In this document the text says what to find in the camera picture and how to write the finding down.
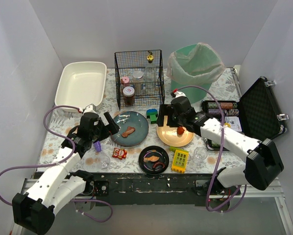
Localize brown sauce jar white lid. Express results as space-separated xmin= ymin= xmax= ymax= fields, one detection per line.
xmin=122 ymin=86 xmax=135 ymax=106

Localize silver lid pepper jar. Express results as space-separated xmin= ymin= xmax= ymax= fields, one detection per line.
xmin=132 ymin=70 xmax=145 ymax=95

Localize clear glass bottle gold cap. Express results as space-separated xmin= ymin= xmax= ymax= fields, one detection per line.
xmin=145 ymin=51 xmax=156 ymax=90

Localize pink lid toothpick jar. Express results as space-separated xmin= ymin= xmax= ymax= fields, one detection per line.
xmin=121 ymin=76 xmax=130 ymax=87

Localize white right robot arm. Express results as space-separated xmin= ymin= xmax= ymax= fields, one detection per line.
xmin=157 ymin=96 xmax=284 ymax=191

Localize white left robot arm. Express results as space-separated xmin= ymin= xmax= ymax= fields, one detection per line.
xmin=12 ymin=111 xmax=120 ymax=235

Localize red chicken drumstick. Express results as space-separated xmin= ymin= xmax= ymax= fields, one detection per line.
xmin=177 ymin=126 xmax=186 ymax=136

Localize green blue toy block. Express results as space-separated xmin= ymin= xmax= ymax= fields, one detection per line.
xmin=146 ymin=109 xmax=158 ymax=124

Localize yellow plate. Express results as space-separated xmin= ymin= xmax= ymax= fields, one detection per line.
xmin=157 ymin=116 xmax=194 ymax=147

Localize brown meat slice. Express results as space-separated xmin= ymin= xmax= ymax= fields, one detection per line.
xmin=122 ymin=126 xmax=135 ymax=138

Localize purple toy piece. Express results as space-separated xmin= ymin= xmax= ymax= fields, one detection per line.
xmin=93 ymin=141 xmax=102 ymax=153

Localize blue ceramic plate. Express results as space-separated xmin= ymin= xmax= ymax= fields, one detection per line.
xmin=111 ymin=111 xmax=149 ymax=147

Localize green trash bin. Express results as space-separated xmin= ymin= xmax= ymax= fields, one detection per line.
xmin=170 ymin=43 xmax=223 ymax=105

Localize red owl toy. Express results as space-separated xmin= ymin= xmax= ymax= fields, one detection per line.
xmin=112 ymin=147 xmax=127 ymax=160

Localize green blue chip stack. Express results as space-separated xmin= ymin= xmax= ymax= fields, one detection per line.
xmin=207 ymin=102 xmax=221 ymax=109

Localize purple chip stack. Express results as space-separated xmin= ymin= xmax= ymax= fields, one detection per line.
xmin=208 ymin=109 xmax=222 ymax=116

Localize left clear glass cup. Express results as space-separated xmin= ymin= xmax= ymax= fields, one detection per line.
xmin=98 ymin=154 xmax=110 ymax=170

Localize clear glass cup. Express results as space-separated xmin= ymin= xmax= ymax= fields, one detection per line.
xmin=193 ymin=147 xmax=207 ymax=162
xmin=98 ymin=154 xmax=110 ymax=170

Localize red chip stack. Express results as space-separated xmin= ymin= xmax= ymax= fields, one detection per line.
xmin=220 ymin=102 xmax=238 ymax=110

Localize yellow green toy window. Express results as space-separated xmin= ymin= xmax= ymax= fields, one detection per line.
xmin=170 ymin=146 xmax=189 ymax=174

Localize right clear glass cup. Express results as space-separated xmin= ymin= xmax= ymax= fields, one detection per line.
xmin=193 ymin=147 xmax=207 ymax=162

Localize small black plate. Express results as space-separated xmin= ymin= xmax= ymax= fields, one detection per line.
xmin=139 ymin=145 xmax=169 ymax=175

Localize white rectangular basin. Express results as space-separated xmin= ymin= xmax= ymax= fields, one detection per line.
xmin=54 ymin=61 xmax=107 ymax=113

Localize clear plastic bin liner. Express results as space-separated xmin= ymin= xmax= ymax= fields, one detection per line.
xmin=167 ymin=42 xmax=226 ymax=86

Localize blue orange loose chips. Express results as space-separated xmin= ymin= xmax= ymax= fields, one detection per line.
xmin=223 ymin=109 xmax=240 ymax=117

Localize deck of playing cards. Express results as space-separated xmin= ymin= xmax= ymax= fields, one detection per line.
xmin=225 ymin=117 xmax=242 ymax=132

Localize black poker chip case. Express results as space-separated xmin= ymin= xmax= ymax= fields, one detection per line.
xmin=201 ymin=76 xmax=287 ymax=141

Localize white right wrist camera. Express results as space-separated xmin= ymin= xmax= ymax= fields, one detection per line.
xmin=171 ymin=89 xmax=186 ymax=98

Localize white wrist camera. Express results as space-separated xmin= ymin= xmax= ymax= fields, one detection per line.
xmin=171 ymin=89 xmax=186 ymax=98
xmin=78 ymin=104 xmax=96 ymax=114

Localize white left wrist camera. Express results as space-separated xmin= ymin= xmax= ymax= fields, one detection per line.
xmin=78 ymin=104 xmax=96 ymax=114

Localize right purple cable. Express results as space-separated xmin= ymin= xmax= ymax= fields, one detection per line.
xmin=177 ymin=85 xmax=247 ymax=212

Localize purple cable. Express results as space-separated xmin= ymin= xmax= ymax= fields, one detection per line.
xmin=177 ymin=85 xmax=247 ymax=212
xmin=0 ymin=105 xmax=113 ymax=223

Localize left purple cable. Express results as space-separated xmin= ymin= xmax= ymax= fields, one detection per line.
xmin=0 ymin=105 xmax=113 ymax=223

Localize black wire basket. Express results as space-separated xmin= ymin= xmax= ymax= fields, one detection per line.
xmin=114 ymin=49 xmax=165 ymax=108

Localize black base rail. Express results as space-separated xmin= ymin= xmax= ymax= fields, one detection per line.
xmin=65 ymin=172 xmax=238 ymax=207

